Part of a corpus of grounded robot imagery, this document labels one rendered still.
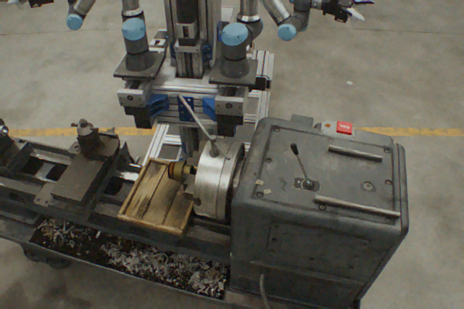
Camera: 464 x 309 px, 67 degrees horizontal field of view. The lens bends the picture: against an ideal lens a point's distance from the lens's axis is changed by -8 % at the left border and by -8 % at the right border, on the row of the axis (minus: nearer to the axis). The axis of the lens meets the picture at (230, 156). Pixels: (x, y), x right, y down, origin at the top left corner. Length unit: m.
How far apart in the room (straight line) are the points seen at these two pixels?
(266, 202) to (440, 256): 1.88
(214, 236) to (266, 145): 0.46
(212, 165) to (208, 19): 0.85
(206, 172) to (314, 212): 0.41
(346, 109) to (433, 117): 0.86
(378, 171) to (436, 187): 1.90
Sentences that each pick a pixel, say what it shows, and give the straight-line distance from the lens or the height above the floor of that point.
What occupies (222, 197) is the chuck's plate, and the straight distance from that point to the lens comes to 1.37.
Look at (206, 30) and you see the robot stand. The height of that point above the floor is 1.29.
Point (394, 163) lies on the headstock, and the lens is 1.46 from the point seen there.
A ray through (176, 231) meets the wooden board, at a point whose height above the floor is 0.90.
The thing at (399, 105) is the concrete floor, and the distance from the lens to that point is 3.91.
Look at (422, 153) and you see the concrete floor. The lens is 3.49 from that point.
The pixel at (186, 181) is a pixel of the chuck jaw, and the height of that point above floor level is 1.11.
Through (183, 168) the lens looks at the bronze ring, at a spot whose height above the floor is 1.11.
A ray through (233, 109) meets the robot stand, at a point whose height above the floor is 1.07.
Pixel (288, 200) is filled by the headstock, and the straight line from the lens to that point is 1.24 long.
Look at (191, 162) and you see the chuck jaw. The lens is 1.52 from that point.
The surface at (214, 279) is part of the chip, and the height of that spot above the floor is 0.56.
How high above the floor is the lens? 2.25
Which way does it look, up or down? 47 degrees down
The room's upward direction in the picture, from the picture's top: straight up
